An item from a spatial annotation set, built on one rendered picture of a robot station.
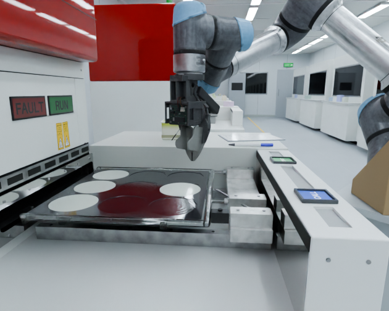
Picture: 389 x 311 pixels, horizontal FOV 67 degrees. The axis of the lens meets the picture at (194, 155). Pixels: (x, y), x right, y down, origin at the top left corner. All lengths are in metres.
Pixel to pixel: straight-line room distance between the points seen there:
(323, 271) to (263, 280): 0.15
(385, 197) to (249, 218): 0.43
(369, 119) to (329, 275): 0.70
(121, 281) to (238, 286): 0.20
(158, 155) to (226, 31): 0.43
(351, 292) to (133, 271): 0.34
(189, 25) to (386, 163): 0.60
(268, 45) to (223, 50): 0.27
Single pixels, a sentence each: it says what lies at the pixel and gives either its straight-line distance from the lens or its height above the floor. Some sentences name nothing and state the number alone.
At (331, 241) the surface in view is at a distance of 0.41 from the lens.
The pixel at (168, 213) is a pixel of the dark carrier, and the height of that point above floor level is 0.90.
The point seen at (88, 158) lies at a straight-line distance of 0.97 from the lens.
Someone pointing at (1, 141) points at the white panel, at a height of 1.04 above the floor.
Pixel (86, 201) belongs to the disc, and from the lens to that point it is 0.69.
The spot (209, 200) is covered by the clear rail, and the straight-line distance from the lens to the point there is 0.64.
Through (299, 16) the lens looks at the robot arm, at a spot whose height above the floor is 1.36.
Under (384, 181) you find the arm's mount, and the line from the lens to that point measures 0.90.
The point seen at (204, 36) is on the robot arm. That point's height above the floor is 1.25.
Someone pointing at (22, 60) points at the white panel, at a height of 1.20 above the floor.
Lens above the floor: 1.13
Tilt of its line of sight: 12 degrees down
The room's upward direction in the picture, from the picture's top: straight up
